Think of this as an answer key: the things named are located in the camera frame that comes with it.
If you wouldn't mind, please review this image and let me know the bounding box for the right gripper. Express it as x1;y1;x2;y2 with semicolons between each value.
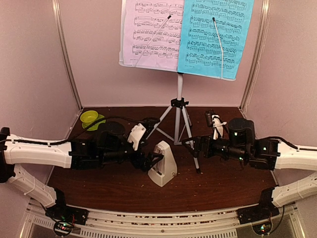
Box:
181;133;248;162

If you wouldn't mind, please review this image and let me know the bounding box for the white metronome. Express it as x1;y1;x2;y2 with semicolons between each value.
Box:
148;141;177;187

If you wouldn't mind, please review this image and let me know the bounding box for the white music stand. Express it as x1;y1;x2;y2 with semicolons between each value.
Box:
118;0;251;174

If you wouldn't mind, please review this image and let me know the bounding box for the blue sheet music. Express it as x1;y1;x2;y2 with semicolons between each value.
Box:
177;0;254;81

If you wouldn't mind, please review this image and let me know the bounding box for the purple sheet music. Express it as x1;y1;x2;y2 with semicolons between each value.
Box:
119;0;185;72

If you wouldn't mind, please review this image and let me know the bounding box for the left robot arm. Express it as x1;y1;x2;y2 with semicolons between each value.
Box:
0;121;164;220

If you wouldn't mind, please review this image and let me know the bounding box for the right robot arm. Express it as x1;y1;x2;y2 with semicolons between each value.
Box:
182;118;317;219

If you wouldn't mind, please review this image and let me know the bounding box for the green saucer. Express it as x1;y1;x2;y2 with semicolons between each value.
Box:
82;114;106;131

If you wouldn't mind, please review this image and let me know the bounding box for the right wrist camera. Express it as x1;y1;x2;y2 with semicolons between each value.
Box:
205;110;228;140

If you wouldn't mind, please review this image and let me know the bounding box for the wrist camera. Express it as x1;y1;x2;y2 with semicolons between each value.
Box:
205;110;228;140
127;118;160;151

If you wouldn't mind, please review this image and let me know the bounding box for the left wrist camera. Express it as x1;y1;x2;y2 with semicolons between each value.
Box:
127;118;160;151

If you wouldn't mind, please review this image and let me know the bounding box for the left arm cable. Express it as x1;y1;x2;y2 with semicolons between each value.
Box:
0;116;160;147

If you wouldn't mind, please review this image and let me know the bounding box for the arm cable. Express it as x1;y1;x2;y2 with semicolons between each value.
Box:
268;136;317;151
0;116;160;147

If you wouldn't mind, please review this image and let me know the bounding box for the right aluminium corner post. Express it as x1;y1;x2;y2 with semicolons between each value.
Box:
240;0;271;115

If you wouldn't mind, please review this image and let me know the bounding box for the aluminium corner post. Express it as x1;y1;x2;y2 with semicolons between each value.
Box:
240;0;271;115
52;0;83;110

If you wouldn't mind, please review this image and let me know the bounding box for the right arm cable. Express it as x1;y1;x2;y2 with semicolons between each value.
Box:
268;136;317;151

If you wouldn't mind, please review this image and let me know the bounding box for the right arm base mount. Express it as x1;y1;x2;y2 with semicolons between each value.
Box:
237;187;279;236

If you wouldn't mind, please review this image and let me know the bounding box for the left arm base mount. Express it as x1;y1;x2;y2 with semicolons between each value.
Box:
45;188;89;238

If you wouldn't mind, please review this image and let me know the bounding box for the left aluminium corner post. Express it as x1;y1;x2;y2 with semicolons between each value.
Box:
52;0;83;110

